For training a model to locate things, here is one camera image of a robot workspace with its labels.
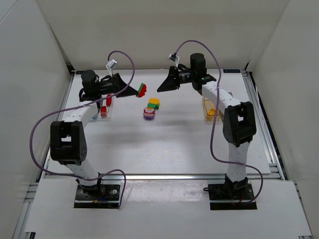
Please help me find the red comb lego brick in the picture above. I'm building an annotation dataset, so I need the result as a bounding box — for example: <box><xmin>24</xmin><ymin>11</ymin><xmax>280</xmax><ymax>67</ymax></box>
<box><xmin>106</xmin><ymin>94</ymin><xmax>112</xmax><ymax>107</ymax></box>

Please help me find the yellow rounded lego brick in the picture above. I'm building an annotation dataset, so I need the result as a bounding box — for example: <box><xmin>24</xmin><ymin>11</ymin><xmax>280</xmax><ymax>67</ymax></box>
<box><xmin>149</xmin><ymin>98</ymin><xmax>160</xmax><ymax>105</ymax></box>

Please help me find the small red lego brick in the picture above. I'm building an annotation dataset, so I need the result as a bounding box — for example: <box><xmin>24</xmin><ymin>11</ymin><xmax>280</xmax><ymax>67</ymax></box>
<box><xmin>100</xmin><ymin>106</ymin><xmax>107</xmax><ymax>118</ymax></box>

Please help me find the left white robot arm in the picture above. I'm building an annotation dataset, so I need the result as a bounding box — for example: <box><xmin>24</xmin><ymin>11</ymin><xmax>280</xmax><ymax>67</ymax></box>
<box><xmin>50</xmin><ymin>70</ymin><xmax>138</xmax><ymax>198</ymax></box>

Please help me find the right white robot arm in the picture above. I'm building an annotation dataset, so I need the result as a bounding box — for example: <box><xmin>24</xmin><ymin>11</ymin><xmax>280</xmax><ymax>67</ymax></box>
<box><xmin>157</xmin><ymin>53</ymin><xmax>257</xmax><ymax>198</ymax></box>

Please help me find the clear transparent container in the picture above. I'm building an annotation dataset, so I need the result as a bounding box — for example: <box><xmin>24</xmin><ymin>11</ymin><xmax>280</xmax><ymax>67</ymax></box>
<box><xmin>95</xmin><ymin>97</ymin><xmax>114</xmax><ymax>121</ymax></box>

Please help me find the amber transparent container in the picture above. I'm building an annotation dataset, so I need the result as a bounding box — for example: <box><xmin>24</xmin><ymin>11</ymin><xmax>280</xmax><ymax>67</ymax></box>
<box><xmin>202</xmin><ymin>97</ymin><xmax>224</xmax><ymax>124</ymax></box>

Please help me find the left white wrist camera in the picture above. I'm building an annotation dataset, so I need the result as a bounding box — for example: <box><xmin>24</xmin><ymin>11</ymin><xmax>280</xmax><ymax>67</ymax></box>
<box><xmin>106</xmin><ymin>59</ymin><xmax>118</xmax><ymax>75</ymax></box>

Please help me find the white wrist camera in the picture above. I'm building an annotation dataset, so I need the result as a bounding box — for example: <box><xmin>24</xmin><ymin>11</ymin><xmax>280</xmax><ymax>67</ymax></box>
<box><xmin>106</xmin><ymin>59</ymin><xmax>118</xmax><ymax>75</ymax></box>
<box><xmin>168</xmin><ymin>53</ymin><xmax>180</xmax><ymax>67</ymax></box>

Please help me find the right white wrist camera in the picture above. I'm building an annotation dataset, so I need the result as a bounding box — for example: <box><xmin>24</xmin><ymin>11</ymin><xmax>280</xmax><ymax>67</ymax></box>
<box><xmin>168</xmin><ymin>53</ymin><xmax>180</xmax><ymax>67</ymax></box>

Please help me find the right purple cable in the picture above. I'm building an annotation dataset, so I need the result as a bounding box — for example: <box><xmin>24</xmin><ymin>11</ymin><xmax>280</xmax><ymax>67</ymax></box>
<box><xmin>174</xmin><ymin>39</ymin><xmax>264</xmax><ymax>205</ymax></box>

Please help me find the purple cable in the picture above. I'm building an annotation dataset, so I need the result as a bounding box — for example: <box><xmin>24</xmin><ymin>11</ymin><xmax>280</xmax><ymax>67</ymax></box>
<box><xmin>174</xmin><ymin>39</ymin><xmax>264</xmax><ymax>205</ymax></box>
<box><xmin>29</xmin><ymin>50</ymin><xmax>136</xmax><ymax>209</ymax></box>

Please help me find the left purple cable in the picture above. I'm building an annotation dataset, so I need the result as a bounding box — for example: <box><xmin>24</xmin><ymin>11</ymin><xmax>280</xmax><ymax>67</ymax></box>
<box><xmin>29</xmin><ymin>50</ymin><xmax>136</xmax><ymax>209</ymax></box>

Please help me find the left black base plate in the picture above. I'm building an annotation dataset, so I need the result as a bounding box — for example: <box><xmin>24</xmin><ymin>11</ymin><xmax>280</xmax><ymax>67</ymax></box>
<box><xmin>73</xmin><ymin>182</ymin><xmax>123</xmax><ymax>209</ymax></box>

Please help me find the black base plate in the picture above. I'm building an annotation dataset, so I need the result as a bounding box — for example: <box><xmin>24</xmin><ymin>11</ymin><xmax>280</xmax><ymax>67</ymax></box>
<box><xmin>203</xmin><ymin>183</ymin><xmax>257</xmax><ymax>211</ymax></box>
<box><xmin>73</xmin><ymin>182</ymin><xmax>123</xmax><ymax>209</ymax></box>

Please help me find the aluminium table frame rail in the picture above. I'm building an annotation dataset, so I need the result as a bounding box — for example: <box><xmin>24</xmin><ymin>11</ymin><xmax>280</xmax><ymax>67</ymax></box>
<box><xmin>242</xmin><ymin>70</ymin><xmax>288</xmax><ymax>180</ymax></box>

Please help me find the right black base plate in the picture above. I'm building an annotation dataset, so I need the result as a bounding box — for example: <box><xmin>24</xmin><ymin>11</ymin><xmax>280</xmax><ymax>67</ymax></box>
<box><xmin>203</xmin><ymin>183</ymin><xmax>257</xmax><ymax>211</ymax></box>

